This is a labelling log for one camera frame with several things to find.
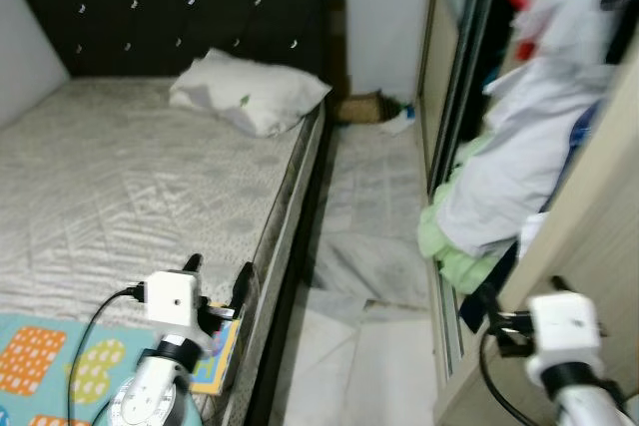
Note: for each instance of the beige wardrobe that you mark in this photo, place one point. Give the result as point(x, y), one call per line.
point(589, 286)

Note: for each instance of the brown wicker basket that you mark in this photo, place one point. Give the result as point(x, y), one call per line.
point(359, 109)

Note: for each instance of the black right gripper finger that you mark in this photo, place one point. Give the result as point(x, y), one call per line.
point(483, 308)
point(563, 286)

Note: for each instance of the colourful children's book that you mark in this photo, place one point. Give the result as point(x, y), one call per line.
point(215, 366)

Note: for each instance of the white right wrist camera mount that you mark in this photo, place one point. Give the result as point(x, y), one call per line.
point(564, 331)

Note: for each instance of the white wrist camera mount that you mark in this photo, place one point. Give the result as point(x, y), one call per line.
point(172, 296)
point(564, 331)

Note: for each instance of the quilted cream mattress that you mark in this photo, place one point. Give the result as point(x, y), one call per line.
point(120, 177)

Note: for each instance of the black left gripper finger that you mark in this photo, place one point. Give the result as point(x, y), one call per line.
point(243, 286)
point(193, 265)

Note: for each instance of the white pillow green tree print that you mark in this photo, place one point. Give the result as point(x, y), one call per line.
point(250, 97)

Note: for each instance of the teal heart patterned blanket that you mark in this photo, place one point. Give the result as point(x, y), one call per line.
point(40, 341)

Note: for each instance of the quilted floor mattress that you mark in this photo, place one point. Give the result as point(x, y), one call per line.
point(374, 187)

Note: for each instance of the pale grey garment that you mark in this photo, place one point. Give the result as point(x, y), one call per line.
point(509, 167)

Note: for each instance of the bed base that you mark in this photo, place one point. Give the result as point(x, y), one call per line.
point(280, 366)

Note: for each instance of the small white object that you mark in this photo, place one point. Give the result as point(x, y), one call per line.
point(399, 122)

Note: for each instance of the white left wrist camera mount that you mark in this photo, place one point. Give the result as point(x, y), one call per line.
point(172, 296)

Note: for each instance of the black tufted headboard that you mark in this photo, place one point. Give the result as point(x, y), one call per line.
point(150, 7)

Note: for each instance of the green garment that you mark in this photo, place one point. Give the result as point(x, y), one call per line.
point(469, 271)

